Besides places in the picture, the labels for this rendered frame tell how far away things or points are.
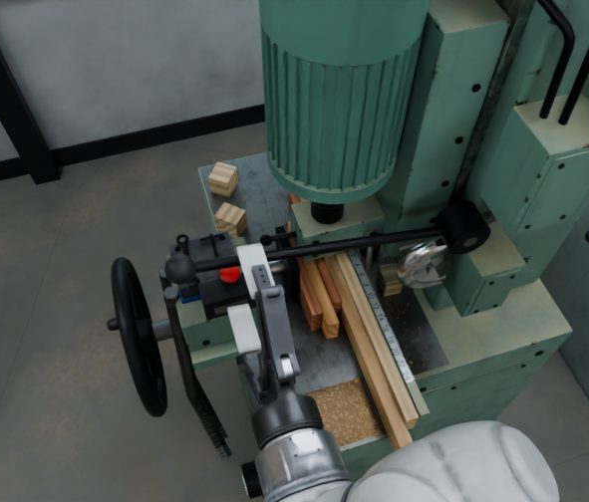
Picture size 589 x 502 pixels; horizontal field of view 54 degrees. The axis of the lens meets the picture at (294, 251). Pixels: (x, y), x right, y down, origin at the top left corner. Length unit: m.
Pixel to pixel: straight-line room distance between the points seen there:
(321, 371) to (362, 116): 0.43
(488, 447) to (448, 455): 0.03
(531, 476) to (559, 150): 0.35
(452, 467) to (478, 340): 0.65
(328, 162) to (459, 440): 0.36
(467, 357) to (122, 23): 1.60
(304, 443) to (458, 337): 0.54
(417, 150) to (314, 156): 0.14
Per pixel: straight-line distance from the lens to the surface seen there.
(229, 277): 0.86
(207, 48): 2.28
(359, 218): 0.91
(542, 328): 1.15
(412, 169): 0.79
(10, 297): 2.24
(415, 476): 0.47
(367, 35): 0.58
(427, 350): 1.07
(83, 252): 2.25
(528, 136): 0.70
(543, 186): 0.72
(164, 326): 1.06
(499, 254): 0.86
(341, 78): 0.61
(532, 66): 0.70
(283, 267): 0.94
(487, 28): 0.68
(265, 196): 1.10
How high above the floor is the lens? 1.75
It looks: 56 degrees down
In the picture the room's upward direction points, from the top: straight up
